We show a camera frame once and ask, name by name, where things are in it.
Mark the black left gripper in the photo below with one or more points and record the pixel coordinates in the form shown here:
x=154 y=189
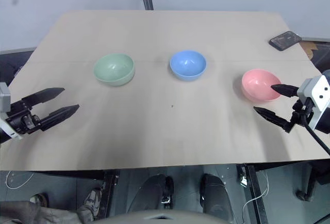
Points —
x=19 y=121

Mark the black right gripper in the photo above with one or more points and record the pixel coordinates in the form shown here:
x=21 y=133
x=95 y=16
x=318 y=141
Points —
x=300 y=113

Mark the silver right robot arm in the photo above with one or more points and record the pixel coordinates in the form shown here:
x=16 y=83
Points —
x=325 y=118

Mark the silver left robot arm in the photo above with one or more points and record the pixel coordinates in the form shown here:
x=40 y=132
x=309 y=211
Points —
x=3 y=136

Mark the pink red bowl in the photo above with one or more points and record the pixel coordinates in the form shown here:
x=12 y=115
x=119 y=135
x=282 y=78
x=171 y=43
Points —
x=257 y=83

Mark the black furniture with grey edge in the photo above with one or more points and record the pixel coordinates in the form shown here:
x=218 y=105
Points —
x=13 y=64

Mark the brown cardboard piece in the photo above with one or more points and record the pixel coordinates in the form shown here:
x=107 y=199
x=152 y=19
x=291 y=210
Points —
x=308 y=49

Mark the black smartphone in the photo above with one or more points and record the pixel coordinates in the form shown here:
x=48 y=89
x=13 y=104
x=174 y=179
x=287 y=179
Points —
x=285 y=40

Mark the green bowl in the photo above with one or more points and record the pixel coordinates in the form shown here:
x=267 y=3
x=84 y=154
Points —
x=114 y=69

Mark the black chair base with caster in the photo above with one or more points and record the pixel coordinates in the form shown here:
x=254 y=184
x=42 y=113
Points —
x=309 y=180

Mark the black table leg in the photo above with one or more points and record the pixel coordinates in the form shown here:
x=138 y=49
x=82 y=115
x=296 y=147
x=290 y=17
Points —
x=111 y=193
x=254 y=190

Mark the brown shoe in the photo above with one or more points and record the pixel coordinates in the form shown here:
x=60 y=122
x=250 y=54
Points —
x=39 y=199

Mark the blue bowl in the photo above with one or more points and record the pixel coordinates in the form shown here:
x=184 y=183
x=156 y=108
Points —
x=188 y=65

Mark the grey camouflage shoe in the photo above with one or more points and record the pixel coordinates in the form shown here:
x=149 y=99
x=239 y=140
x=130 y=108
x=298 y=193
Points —
x=91 y=202

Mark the dark rounded robot foot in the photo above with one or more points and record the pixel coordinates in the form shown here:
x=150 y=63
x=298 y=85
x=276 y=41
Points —
x=215 y=193
x=152 y=191

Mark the grey trouser leg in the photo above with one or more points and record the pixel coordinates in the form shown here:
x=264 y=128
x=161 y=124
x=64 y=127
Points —
x=38 y=213

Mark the grey robot torso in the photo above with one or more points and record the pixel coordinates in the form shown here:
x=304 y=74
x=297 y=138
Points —
x=162 y=217

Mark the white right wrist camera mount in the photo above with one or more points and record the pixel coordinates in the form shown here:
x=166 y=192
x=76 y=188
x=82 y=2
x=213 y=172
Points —
x=318 y=90

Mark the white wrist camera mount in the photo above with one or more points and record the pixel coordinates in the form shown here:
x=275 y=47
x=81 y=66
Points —
x=318 y=90
x=4 y=97

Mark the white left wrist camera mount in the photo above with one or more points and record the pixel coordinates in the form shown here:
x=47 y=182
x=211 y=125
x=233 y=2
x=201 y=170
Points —
x=4 y=97

